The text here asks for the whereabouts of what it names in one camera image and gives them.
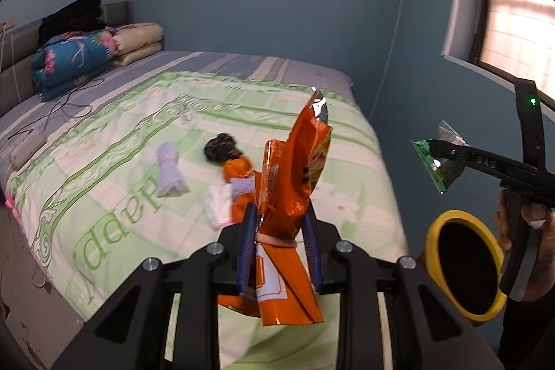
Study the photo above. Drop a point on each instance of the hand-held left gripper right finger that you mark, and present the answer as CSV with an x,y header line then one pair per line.
x,y
310,253

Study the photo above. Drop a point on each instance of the yellow round trash bin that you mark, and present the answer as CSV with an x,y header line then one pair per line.
x,y
431,242

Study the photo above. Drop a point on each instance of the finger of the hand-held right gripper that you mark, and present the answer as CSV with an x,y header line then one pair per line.
x,y
451,152

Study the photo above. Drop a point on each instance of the grey padded headboard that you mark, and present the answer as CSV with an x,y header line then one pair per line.
x,y
13,66

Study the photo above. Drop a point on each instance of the short lavender foam net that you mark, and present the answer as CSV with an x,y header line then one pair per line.
x,y
171,175

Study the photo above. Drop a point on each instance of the green silver snack wrapper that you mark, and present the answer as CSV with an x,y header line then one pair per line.
x,y
440,175

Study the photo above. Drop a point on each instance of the white power strip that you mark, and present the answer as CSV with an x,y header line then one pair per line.
x,y
27,151

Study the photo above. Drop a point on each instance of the blue floral folded quilt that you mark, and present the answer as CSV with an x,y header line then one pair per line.
x,y
69,58

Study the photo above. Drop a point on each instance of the white and pink cloths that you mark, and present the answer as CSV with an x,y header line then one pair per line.
x,y
219,205

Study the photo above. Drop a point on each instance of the orange plastic bag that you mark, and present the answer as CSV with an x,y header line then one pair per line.
x,y
237,169

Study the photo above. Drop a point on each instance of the green floral printed blanket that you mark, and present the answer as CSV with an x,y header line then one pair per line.
x,y
130,144

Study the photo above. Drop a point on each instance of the window with frosted panes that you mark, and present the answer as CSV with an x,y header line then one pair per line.
x,y
520,27

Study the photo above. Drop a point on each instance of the wall socket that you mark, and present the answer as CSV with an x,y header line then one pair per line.
x,y
6,24

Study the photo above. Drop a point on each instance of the long lavender foam net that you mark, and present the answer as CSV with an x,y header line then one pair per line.
x,y
240,196

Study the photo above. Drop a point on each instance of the black plastic bag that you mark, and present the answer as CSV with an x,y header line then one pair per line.
x,y
221,148

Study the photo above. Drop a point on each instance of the person's right hand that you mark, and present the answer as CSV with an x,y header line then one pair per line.
x,y
503,222

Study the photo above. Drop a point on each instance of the person's right forearm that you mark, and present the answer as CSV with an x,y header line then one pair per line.
x,y
533,335

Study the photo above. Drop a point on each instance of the beige folded quilt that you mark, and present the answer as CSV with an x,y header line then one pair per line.
x,y
138,40

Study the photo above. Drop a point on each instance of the orange snack bag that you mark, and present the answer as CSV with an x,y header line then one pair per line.
x,y
290,196

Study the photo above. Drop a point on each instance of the bed with striped sheet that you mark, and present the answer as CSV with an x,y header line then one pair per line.
x,y
208,64

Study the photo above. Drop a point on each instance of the black clothes pile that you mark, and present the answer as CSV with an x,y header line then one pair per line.
x,y
71,16

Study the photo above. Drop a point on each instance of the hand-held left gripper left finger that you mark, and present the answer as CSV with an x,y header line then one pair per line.
x,y
248,253

